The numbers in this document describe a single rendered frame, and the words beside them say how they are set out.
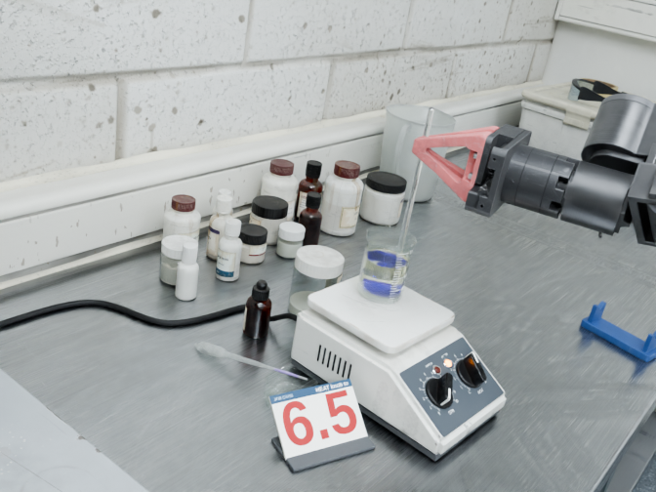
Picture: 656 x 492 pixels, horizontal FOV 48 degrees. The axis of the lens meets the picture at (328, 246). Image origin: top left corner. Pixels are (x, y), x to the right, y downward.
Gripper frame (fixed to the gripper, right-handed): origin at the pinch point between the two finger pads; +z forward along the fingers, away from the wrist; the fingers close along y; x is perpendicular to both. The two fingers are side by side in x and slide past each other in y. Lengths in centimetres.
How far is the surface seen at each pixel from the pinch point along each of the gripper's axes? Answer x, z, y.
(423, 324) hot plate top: 17.2, -5.1, 2.9
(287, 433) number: 24.2, 1.0, 18.6
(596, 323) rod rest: 25.1, -20.7, -28.2
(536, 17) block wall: -2, 18, -131
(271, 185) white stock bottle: 19.0, 28.5, -22.7
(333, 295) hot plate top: 17.2, 4.8, 4.0
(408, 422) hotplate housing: 23.1, -7.9, 11.0
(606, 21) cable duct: -4, 2, -139
